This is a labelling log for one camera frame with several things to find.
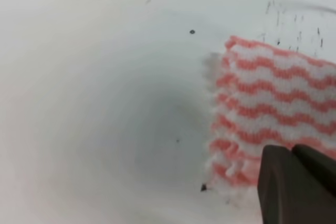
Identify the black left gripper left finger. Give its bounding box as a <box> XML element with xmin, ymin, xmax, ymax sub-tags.
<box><xmin>257</xmin><ymin>145</ymin><xmax>335</xmax><ymax>224</ymax></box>

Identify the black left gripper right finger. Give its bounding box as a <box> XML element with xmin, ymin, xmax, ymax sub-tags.
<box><xmin>291</xmin><ymin>144</ymin><xmax>336</xmax><ymax>197</ymax></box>

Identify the pink white wavy towel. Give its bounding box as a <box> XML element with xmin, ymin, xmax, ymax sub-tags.
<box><xmin>204</xmin><ymin>36</ymin><xmax>335</xmax><ymax>189</ymax></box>

